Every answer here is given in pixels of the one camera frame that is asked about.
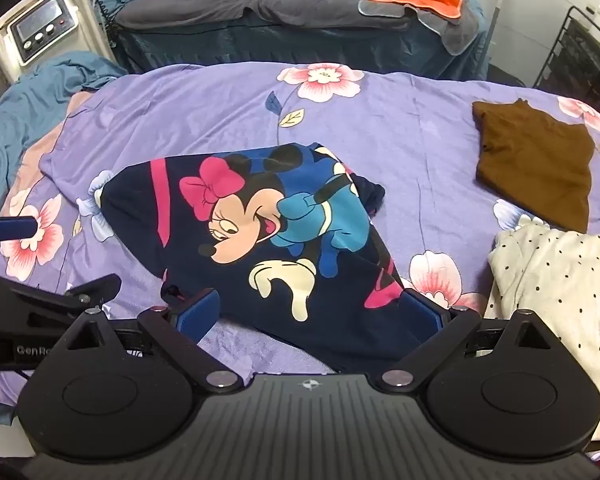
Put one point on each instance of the brown garment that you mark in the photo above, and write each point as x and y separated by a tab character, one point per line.
535	170

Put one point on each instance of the black metal rack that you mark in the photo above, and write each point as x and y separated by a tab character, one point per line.
580	55

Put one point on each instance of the navy cartoon print garment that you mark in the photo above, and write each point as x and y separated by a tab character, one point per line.
330	320

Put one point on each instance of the teal blanket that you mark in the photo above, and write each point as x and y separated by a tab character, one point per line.
25	105

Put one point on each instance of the white machine with control panel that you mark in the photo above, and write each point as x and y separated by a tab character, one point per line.
42	25

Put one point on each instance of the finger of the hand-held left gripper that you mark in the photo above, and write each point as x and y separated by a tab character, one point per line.
10	227
40	292

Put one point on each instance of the grey towel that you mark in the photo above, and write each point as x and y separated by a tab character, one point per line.
460	32

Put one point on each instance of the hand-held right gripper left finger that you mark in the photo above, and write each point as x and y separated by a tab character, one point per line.
200	312

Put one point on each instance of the purple floral bedsheet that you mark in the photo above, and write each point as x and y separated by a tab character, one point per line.
420	125

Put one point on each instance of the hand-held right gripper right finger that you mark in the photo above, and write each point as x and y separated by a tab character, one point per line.
425	312

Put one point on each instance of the massage bed with teal cover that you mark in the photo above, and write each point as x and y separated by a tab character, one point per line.
290	50

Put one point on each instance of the white polka dot garment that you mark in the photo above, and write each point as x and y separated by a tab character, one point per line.
560	300

